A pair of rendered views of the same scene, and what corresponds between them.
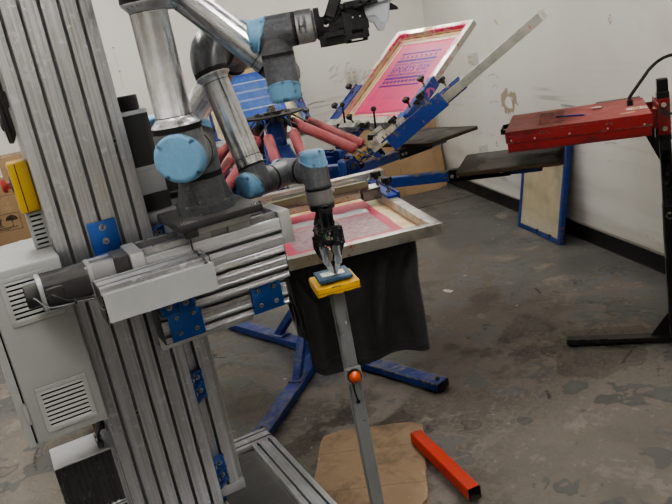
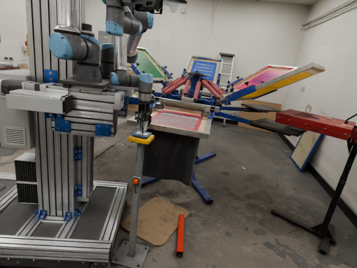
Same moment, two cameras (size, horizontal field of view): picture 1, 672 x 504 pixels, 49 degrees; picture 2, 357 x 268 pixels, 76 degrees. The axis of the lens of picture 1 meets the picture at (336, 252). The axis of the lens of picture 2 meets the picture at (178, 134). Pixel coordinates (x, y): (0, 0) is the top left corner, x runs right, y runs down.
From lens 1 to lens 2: 1.04 m
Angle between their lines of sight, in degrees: 17
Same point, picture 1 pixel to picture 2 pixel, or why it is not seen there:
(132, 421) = (44, 155)
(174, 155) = (55, 42)
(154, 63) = not seen: outside the picture
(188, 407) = (68, 160)
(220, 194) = (88, 74)
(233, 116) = (118, 45)
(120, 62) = (181, 49)
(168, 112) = (59, 21)
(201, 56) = not seen: hidden behind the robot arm
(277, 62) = (109, 10)
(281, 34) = not seen: outside the picture
